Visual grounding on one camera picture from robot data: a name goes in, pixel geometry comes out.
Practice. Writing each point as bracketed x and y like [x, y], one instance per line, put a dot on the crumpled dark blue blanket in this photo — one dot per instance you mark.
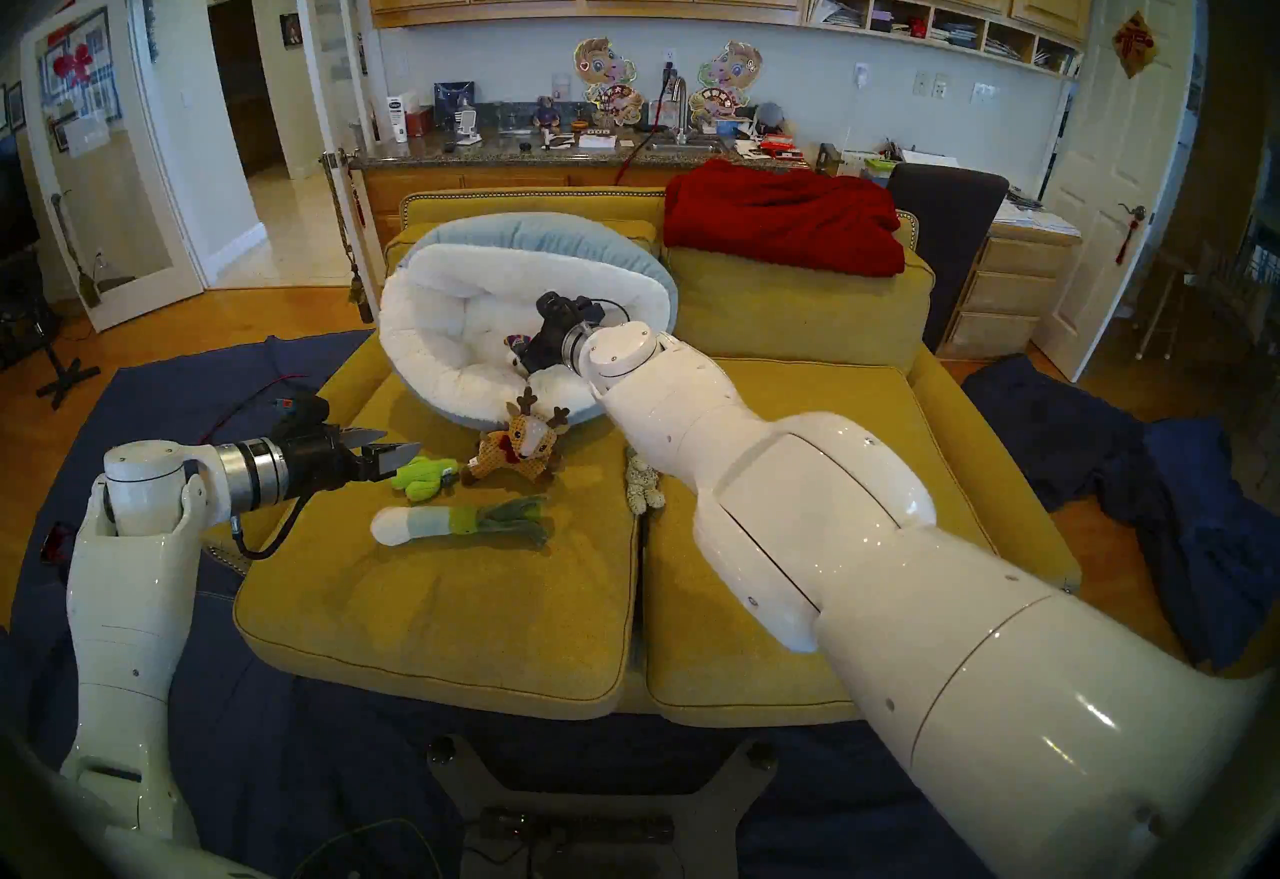
[1200, 507]

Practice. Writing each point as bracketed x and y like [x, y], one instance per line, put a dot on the white panel door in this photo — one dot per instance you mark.
[1110, 167]

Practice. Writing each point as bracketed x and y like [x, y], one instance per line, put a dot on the red tassel door ornament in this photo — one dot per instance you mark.
[1127, 242]

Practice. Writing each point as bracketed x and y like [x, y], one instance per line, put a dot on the green cactus plush toy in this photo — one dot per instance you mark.
[425, 477]

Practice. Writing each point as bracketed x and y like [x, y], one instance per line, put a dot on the white paper stack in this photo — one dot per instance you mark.
[1030, 217]

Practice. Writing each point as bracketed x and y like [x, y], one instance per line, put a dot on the red diamond door decoration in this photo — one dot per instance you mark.
[1134, 44]

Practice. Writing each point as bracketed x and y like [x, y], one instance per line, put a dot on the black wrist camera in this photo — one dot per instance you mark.
[565, 307]
[308, 412]

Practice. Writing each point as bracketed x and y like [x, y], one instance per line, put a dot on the granite counter wooden base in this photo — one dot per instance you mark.
[480, 151]

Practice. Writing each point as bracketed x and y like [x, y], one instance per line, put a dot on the red heart door decoration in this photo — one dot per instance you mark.
[72, 65]

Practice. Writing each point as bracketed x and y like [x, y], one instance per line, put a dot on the orange reindeer plush toy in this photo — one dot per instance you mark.
[520, 447]

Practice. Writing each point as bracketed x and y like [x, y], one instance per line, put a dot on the cartoon child wall decoration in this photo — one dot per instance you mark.
[730, 72]
[600, 72]

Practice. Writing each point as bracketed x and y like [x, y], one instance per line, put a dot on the mustard yellow sofa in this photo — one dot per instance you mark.
[1000, 487]

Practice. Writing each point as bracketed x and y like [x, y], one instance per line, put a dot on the navy blue floor cloth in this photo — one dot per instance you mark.
[300, 757]

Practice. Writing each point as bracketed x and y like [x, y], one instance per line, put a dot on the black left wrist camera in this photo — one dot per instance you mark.
[308, 412]

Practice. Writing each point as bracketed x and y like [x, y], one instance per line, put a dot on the red blanket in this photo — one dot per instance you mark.
[780, 217]

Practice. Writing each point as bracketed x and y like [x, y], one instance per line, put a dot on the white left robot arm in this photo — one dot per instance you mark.
[130, 587]

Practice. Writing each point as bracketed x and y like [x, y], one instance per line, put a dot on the small red metal frame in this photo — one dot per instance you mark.
[55, 547]

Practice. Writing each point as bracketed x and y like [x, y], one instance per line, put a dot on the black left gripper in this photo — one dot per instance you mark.
[325, 465]

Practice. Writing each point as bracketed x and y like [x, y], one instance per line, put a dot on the chrome sink faucet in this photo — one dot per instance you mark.
[681, 97]

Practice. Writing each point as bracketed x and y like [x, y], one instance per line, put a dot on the yellow sofa seat cushion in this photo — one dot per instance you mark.
[450, 617]
[670, 667]

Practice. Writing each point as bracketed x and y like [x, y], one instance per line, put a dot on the white lotion bottle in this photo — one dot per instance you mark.
[398, 119]

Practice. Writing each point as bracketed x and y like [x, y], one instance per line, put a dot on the white glass french door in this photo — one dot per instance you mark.
[110, 187]
[330, 37]

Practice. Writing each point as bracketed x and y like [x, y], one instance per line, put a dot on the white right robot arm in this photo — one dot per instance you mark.
[850, 537]

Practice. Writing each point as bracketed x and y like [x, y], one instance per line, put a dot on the black floor stand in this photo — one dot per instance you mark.
[62, 367]

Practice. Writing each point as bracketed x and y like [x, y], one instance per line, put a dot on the white blue plush dog bed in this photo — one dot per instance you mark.
[450, 317]

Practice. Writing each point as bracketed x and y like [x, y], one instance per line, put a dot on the grey robot base frame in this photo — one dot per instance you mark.
[700, 817]

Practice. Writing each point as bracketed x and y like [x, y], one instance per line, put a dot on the black office chair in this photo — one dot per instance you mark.
[945, 227]

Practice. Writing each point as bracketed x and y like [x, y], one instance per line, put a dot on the wooden drawer unit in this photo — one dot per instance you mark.
[1010, 287]

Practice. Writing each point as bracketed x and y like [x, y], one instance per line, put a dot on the small framed hallway picture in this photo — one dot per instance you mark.
[291, 31]

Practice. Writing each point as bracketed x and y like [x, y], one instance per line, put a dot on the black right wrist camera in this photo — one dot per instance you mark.
[565, 307]

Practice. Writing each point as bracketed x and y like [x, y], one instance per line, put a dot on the white green leek plush toy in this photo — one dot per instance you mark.
[430, 524]

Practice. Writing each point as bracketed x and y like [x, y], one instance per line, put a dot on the white lamb toy rainbow horns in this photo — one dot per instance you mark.
[516, 345]

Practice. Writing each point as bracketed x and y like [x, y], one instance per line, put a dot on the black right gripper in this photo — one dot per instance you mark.
[550, 349]

